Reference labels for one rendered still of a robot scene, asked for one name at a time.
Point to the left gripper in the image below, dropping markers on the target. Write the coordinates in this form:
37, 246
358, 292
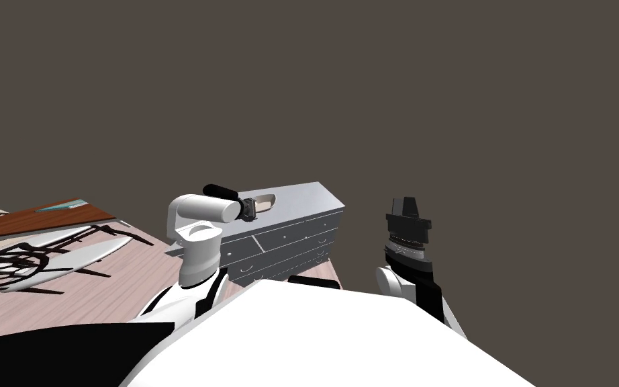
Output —
248, 208

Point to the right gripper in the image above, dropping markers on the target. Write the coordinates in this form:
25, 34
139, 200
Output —
408, 228

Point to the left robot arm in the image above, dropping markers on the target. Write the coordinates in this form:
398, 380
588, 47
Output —
199, 252

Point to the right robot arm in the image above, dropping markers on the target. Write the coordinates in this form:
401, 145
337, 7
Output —
425, 282

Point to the beige bowl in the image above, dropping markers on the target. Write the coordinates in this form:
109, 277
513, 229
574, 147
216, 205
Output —
265, 202

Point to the grey chest of drawers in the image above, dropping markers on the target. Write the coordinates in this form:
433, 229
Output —
299, 228

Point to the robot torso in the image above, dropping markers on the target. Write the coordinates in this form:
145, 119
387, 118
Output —
331, 344

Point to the teal book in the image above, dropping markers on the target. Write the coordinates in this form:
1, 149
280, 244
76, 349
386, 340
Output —
63, 205

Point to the brown wooden table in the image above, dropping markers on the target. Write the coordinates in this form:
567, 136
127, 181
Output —
30, 221

